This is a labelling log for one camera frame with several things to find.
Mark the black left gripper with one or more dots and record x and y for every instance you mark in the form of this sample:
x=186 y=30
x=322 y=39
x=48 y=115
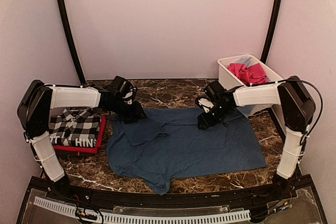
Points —
x=135 y=114

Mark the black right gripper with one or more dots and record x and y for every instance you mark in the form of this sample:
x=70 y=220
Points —
x=206 y=122

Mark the black white plaid shirt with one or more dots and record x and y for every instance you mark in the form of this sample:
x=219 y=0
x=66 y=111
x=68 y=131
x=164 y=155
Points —
x=75 y=128

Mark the blue garment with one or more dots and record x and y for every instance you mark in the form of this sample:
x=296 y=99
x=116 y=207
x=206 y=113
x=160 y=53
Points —
x=168 y=144

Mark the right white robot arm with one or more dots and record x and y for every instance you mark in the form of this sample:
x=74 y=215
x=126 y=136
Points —
x=297 y=104

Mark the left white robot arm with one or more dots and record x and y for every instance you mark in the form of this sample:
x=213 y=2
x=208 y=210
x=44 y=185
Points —
x=40 y=98

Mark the white plastic laundry bin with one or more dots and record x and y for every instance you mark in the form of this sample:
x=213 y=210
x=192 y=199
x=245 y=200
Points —
x=228 y=81

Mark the pink garment in bin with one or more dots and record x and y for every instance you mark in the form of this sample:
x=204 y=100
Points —
x=254 y=74

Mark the light blue cloth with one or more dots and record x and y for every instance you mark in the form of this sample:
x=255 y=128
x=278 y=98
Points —
x=247 y=61

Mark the folded red t-shirt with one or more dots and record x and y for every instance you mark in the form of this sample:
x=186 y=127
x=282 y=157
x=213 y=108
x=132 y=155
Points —
x=87 y=149

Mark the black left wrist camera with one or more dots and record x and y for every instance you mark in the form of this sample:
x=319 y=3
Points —
x=119 y=87

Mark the black front rail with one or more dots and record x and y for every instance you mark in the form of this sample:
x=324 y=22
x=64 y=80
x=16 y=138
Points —
x=249 y=198

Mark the white slotted cable duct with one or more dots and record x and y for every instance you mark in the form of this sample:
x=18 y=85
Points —
x=70 y=210

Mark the right black frame post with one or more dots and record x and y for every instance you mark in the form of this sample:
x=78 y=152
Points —
x=271 y=30

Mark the black frame post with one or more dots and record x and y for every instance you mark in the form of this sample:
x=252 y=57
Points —
x=70 y=41
x=271 y=30

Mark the left black frame post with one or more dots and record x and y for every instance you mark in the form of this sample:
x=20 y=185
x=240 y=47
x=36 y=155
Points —
x=70 y=41

